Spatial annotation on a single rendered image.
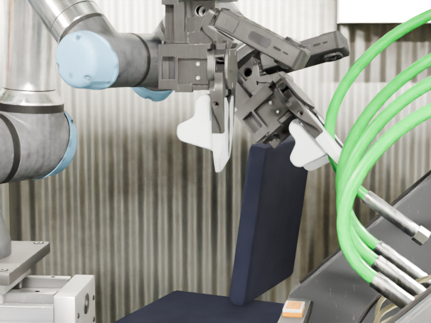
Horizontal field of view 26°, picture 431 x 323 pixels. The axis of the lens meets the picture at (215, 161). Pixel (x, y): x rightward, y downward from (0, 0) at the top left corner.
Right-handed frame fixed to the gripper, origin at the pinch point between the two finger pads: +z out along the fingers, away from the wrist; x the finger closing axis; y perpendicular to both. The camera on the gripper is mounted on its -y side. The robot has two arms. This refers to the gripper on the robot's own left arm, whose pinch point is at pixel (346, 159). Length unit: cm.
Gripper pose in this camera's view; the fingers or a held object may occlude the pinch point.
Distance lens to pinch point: 120.7
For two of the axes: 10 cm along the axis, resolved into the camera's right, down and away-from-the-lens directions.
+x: -3.9, -1.1, -9.2
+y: -7.2, 6.5, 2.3
